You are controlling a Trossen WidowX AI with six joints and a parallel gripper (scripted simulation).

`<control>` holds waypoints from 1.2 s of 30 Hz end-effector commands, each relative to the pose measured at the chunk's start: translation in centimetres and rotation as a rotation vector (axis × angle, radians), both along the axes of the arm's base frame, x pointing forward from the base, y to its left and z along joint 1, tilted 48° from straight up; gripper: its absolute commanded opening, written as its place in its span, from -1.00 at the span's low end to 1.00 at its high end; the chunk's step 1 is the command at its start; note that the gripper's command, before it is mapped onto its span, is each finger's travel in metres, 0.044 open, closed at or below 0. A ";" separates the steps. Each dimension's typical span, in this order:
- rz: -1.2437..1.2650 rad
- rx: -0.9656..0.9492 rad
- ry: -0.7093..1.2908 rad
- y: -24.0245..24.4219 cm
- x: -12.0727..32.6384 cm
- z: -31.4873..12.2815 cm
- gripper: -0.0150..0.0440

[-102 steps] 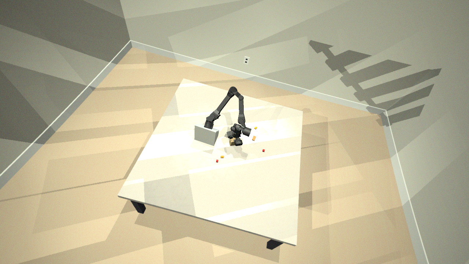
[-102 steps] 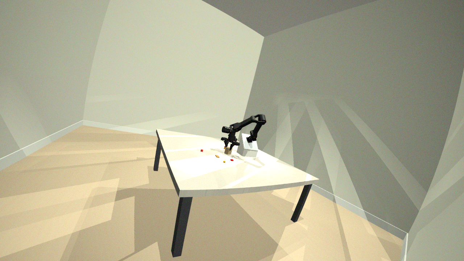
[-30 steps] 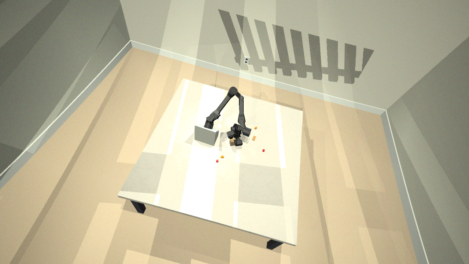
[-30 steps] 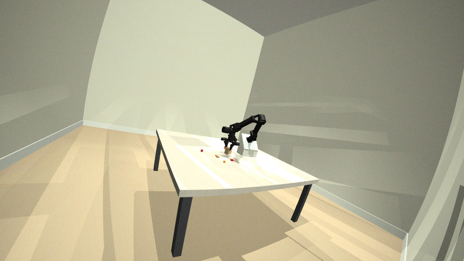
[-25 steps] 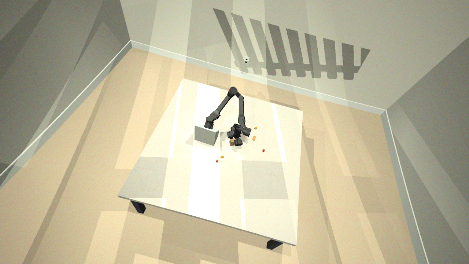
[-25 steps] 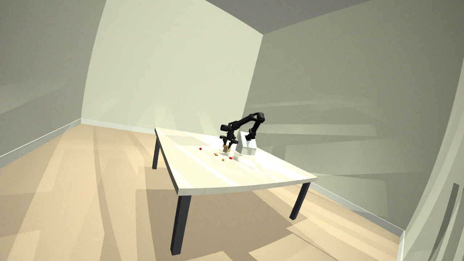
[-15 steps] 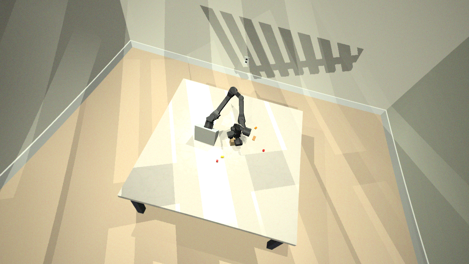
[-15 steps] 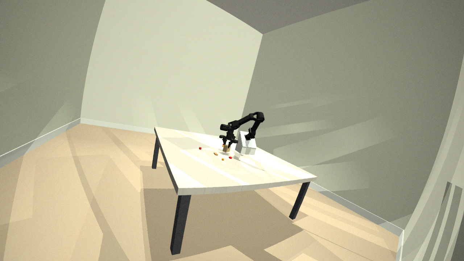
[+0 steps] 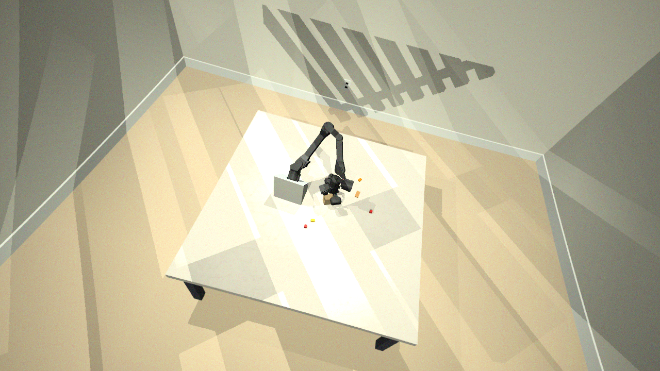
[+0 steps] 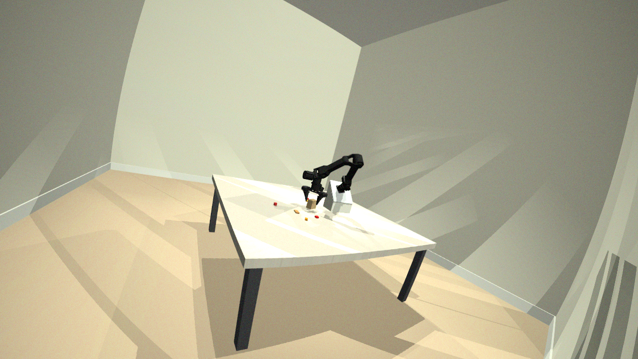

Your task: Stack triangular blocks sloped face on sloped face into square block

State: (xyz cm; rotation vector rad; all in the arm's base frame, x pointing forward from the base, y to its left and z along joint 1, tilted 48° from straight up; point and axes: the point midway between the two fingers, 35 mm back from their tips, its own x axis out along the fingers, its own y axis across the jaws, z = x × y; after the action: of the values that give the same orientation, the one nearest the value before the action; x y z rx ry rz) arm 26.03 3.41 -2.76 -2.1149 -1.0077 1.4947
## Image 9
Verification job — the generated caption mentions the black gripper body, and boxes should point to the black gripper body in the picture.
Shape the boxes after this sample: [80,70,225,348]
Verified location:
[324,178,342,205]

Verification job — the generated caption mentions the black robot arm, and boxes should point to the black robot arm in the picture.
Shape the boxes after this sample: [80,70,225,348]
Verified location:
[287,122,354,196]

